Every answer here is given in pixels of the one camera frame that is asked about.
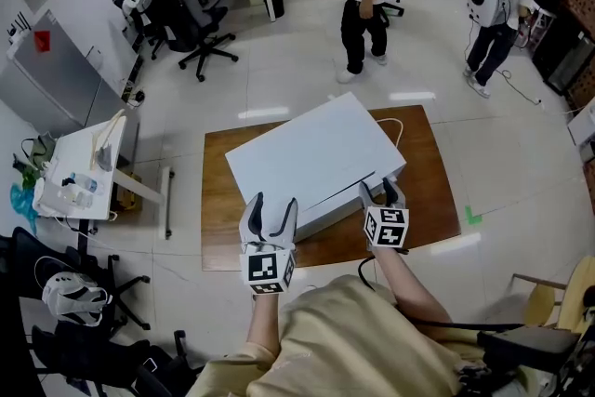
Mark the white water dispenser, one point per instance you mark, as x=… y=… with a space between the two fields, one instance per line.
x=585 y=121

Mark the silver fridge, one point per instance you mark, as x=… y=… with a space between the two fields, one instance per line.
x=51 y=83

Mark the white microwave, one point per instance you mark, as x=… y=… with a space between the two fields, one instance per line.
x=316 y=149

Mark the black waste bin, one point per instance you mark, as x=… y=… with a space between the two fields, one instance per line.
x=274 y=4

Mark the black glass cabinet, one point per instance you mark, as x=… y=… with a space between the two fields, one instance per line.
x=567 y=60

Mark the person's left forearm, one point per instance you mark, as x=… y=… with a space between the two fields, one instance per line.
x=265 y=325

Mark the person's beige shirt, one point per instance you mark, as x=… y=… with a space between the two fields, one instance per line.
x=353 y=348

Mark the yellow wooden stool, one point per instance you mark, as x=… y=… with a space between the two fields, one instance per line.
x=576 y=297

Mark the wooden clothes hanger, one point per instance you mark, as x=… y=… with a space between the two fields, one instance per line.
x=109 y=135

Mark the blue plastic bag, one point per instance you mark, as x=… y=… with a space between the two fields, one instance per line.
x=23 y=204

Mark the brown wooden table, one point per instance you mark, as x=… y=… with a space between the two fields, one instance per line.
x=223 y=200

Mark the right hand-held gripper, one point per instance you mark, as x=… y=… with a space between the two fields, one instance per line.
x=388 y=228

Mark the clear water bottle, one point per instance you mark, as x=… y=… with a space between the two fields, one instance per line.
x=87 y=184

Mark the red fridge tag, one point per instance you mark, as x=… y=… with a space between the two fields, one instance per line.
x=42 y=42

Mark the white desk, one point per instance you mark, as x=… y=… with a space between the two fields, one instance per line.
x=83 y=153

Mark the white electric kettle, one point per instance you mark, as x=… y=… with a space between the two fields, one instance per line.
x=46 y=197

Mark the gray cloth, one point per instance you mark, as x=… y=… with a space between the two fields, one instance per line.
x=104 y=158

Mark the black battery pack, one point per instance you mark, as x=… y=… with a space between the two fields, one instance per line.
x=530 y=344

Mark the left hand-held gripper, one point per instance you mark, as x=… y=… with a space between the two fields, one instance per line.
x=265 y=269

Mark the person's right forearm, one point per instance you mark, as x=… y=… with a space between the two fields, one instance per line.
x=409 y=288

